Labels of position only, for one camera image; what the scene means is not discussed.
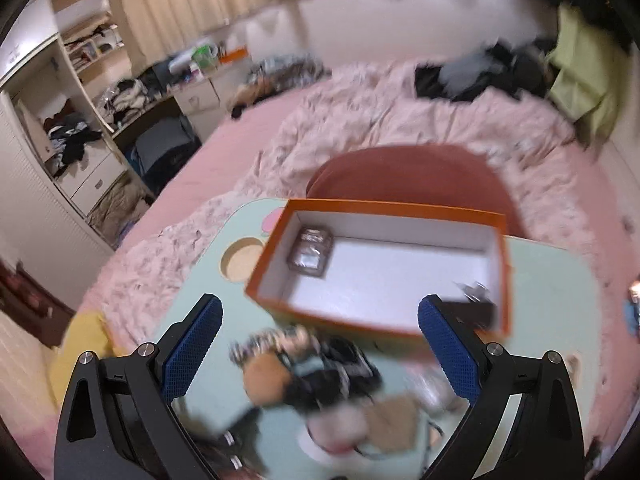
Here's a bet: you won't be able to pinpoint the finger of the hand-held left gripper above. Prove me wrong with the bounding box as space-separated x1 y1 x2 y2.
215 427 256 476

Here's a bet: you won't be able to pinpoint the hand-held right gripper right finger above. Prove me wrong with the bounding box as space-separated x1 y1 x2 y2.
417 294 586 480

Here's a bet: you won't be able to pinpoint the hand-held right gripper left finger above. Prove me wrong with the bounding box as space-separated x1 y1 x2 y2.
54 292 223 480

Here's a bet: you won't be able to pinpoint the black small pouch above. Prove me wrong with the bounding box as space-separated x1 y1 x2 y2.
455 282 498 331

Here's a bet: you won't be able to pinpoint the brown plush doll black dress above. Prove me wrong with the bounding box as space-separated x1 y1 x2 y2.
242 335 386 411

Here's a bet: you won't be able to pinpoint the orange gradient cardboard box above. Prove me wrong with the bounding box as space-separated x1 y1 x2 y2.
244 199 513 341

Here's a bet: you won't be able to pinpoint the dark packet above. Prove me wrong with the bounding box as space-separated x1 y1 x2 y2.
286 227 335 277

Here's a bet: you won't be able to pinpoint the yellow cloth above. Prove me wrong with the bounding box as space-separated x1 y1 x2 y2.
50 310 131 411

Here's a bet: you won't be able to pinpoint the grey-brown quilted cloth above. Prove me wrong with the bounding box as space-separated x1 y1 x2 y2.
87 177 151 246

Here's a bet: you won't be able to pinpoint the dark red bag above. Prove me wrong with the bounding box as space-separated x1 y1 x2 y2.
0 260 76 346

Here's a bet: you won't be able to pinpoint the maroon round cushion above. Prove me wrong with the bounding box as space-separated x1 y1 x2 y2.
306 144 523 238

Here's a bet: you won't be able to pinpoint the dark grey chair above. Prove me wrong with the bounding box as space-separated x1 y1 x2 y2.
125 115 201 186

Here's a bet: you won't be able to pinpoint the white open wardrobe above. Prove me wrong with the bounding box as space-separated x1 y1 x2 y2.
0 0 151 251

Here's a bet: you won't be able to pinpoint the dark folded clothes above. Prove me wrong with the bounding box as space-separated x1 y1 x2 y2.
42 112 103 176

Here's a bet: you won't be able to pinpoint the pink floral duvet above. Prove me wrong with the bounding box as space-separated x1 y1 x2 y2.
75 60 616 441

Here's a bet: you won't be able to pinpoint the white desk with drawers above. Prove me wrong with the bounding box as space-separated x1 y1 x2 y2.
107 50 251 146

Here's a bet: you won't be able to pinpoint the brown garment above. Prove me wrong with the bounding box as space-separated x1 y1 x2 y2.
227 82 266 121

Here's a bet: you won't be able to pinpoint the light clothes heap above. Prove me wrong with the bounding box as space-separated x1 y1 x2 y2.
107 77 151 116

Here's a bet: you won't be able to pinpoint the dark clothes pile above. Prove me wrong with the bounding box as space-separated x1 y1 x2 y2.
415 40 556 103

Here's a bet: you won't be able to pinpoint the patterned clothes pile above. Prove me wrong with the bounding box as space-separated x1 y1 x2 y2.
230 55 331 111

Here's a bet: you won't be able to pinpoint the light green hanging garment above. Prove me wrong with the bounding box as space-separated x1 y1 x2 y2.
547 2 621 148

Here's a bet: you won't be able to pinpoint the white bed headboard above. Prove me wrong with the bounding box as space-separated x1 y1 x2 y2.
245 0 561 71

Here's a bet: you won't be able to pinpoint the pastel bead bracelet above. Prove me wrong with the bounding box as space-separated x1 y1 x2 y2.
229 327 281 361

